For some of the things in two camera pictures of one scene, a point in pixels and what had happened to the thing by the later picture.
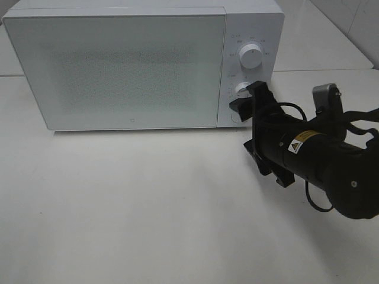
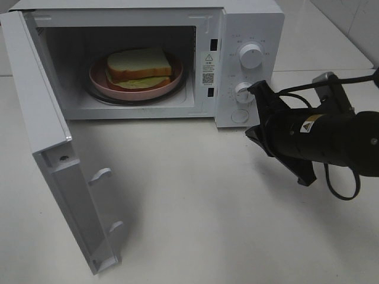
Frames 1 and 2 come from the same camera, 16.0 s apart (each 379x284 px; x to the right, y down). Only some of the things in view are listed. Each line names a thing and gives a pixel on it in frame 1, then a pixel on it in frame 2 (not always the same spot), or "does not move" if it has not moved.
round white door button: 235,117 does not move
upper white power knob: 250,55 does not move
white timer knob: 241,90 does not move
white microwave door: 122,68 -> 52,144
